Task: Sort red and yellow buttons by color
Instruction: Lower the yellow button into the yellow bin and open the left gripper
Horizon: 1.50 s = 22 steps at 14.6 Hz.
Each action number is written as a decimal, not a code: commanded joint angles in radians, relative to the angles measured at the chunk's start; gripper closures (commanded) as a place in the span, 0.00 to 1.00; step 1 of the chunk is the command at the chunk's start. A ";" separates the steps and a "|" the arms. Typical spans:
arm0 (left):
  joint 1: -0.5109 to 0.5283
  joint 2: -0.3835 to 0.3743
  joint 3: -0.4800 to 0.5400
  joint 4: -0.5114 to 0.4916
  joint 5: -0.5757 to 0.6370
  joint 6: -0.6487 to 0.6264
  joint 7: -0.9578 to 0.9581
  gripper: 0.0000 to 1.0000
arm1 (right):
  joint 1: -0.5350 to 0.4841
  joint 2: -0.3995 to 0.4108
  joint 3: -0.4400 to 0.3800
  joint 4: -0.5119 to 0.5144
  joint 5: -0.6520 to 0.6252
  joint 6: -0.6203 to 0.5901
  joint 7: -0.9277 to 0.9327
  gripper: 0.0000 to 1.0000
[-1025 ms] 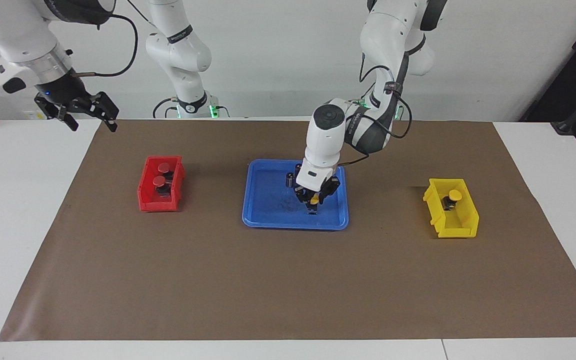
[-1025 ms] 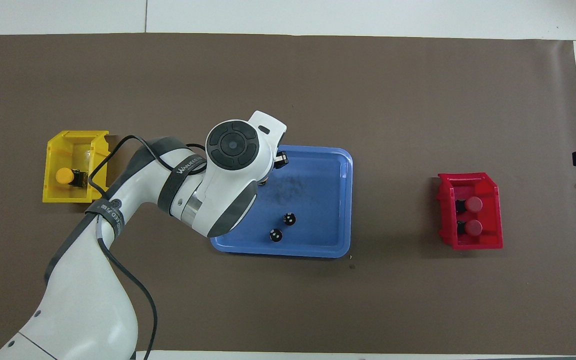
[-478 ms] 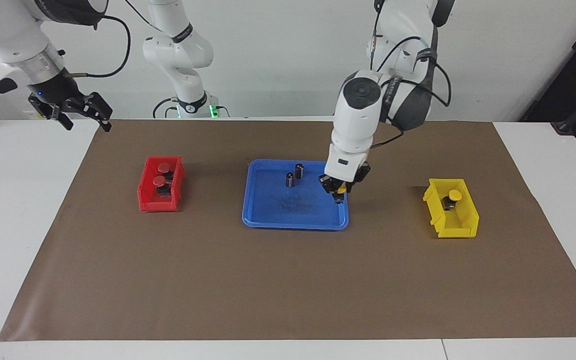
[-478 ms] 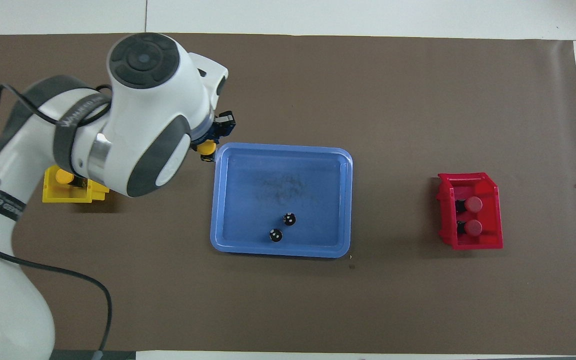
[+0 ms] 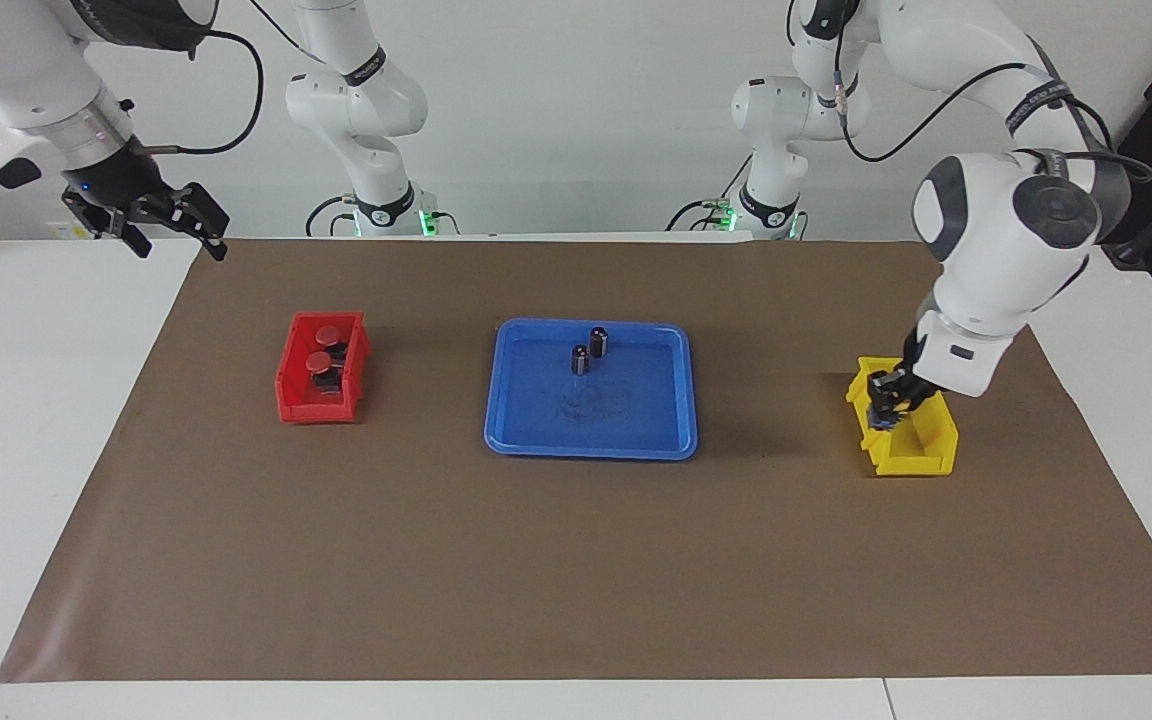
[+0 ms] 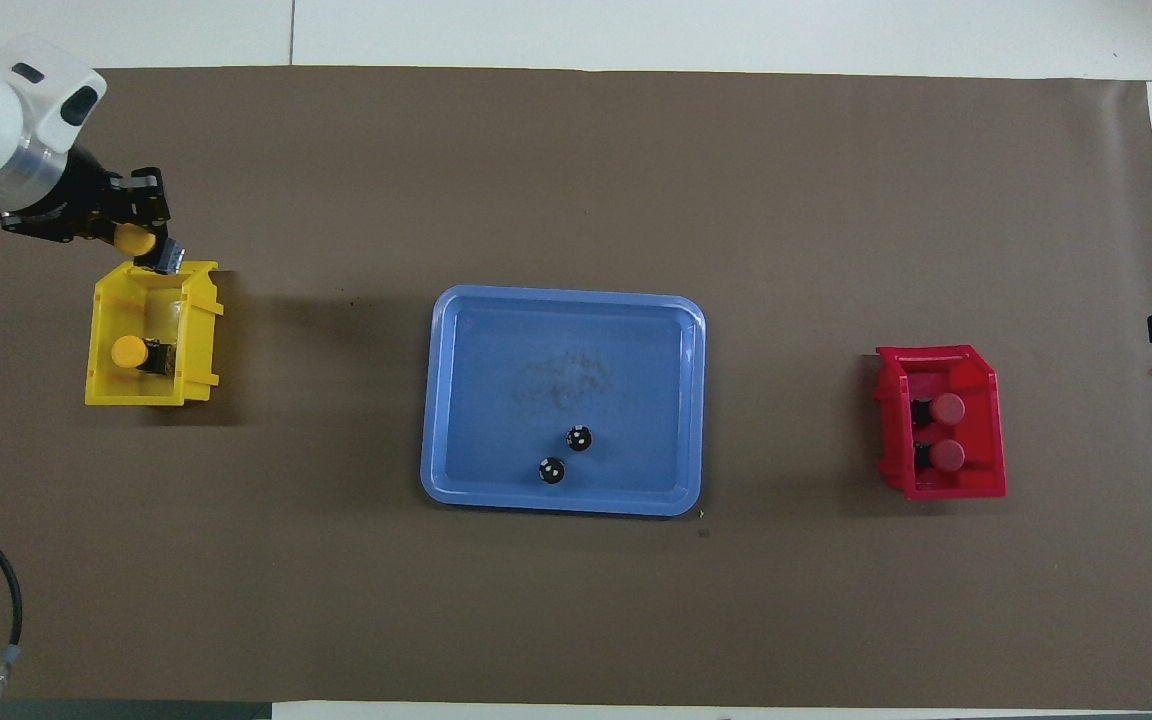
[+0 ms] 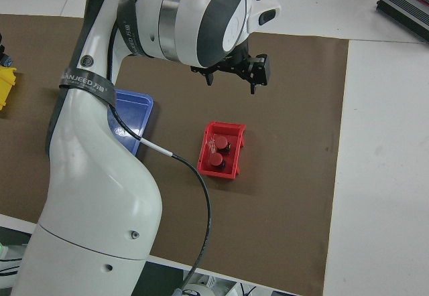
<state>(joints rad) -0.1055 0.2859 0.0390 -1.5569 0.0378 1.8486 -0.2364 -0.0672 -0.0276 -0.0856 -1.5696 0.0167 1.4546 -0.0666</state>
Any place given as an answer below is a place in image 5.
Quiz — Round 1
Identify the black right base cable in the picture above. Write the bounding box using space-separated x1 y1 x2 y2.
304 194 357 239

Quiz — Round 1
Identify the brown table mat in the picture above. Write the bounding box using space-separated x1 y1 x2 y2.
0 238 1152 684

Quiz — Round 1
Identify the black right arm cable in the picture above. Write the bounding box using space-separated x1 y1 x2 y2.
144 30 266 157

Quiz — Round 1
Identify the red plastic bin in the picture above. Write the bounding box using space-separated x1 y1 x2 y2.
275 311 372 425

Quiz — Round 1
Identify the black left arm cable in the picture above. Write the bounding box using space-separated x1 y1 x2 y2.
829 0 1152 183

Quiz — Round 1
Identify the black left base cable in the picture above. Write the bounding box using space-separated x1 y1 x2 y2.
664 158 752 233

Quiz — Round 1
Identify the blue plastic tray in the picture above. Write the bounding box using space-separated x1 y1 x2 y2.
483 318 699 462

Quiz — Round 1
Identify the yellow plastic bin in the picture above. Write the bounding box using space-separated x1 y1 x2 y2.
845 356 960 477

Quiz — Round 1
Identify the black base cable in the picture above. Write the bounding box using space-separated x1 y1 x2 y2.
664 158 752 233
304 194 357 239

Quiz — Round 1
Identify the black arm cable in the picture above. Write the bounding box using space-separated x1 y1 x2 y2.
144 30 266 157
829 0 1152 183

